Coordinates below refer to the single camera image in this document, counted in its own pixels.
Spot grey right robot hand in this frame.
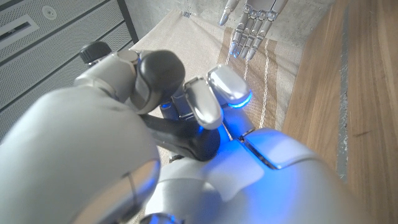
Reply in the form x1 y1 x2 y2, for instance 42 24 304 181
219 0 289 60

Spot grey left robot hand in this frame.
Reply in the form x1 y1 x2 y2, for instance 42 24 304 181
0 49 386 224

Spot black hand grip exerciser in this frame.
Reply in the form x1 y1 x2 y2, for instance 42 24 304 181
78 41 221 162

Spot striped beige backdrop cloth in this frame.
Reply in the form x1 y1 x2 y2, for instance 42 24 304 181
130 9 305 224

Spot small metal clip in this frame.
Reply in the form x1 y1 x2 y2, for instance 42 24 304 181
182 6 197 19

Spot perforated metal panel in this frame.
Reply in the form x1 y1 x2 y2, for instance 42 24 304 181
0 0 139 139

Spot grey tape outline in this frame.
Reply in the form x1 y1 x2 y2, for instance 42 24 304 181
336 6 351 184

